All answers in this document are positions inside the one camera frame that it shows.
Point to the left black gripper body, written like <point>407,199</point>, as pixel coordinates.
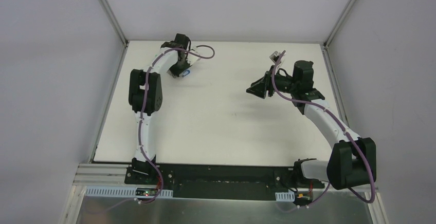
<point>179,68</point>

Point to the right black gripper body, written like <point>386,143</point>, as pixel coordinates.
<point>268,85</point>

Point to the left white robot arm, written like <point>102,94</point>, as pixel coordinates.
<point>145,97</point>

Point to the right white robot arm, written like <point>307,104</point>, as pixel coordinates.
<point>352,161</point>

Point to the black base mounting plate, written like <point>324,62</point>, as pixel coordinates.
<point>228,182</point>

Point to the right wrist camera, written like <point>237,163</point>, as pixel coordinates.
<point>277,58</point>

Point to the right white slotted cable duct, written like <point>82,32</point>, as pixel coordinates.
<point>288,196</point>

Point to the white slotted cable duct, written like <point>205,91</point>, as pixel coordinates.
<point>288,196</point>
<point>126,192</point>

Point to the left white slotted cable duct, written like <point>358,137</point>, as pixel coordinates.
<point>126,192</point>

